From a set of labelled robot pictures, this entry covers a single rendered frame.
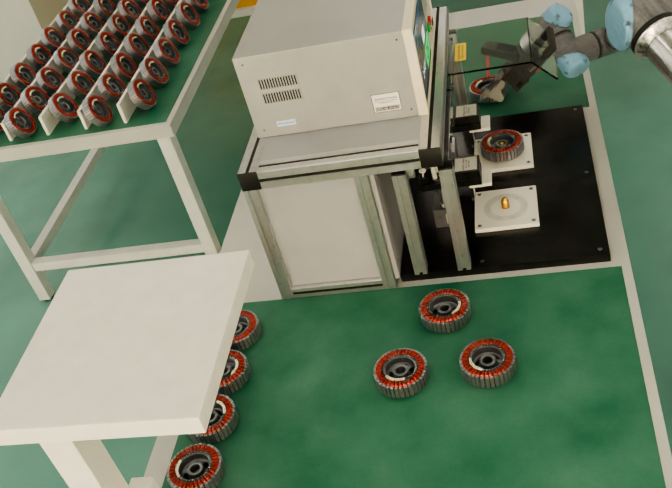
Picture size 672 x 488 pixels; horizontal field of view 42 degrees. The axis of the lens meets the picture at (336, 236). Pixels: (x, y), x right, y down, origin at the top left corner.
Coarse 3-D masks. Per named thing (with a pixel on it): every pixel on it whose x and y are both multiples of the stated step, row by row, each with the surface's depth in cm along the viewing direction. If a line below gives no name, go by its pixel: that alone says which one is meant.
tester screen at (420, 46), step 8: (416, 16) 190; (416, 24) 189; (416, 32) 187; (416, 40) 186; (424, 40) 200; (416, 48) 184; (424, 48) 198; (424, 56) 196; (424, 80) 192; (424, 88) 190
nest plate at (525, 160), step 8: (528, 136) 236; (528, 144) 233; (480, 152) 235; (528, 152) 230; (480, 160) 232; (512, 160) 229; (520, 160) 228; (528, 160) 227; (496, 168) 228; (504, 168) 227; (512, 168) 227; (520, 168) 227
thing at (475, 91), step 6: (480, 78) 265; (486, 78) 264; (492, 78) 263; (474, 84) 263; (480, 84) 264; (486, 84) 265; (474, 90) 260; (480, 90) 260; (504, 90) 258; (474, 96) 260; (504, 96) 259; (486, 102) 260
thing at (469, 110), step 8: (472, 104) 228; (456, 112) 227; (464, 112) 226; (472, 112) 225; (480, 112) 230; (456, 120) 225; (464, 120) 225; (472, 120) 224; (480, 120) 227; (488, 120) 228; (456, 128) 226; (464, 128) 226; (472, 128) 226; (480, 128) 225; (488, 128) 226
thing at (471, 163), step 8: (456, 160) 210; (464, 160) 209; (472, 160) 208; (456, 168) 207; (464, 168) 207; (472, 168) 206; (480, 168) 209; (488, 168) 211; (456, 176) 207; (464, 176) 206; (472, 176) 206; (480, 176) 206; (488, 176) 209; (424, 184) 209; (432, 184) 209; (440, 184) 208; (464, 184) 207; (472, 184) 207; (480, 184) 207; (488, 184) 207; (440, 192) 211; (440, 200) 212
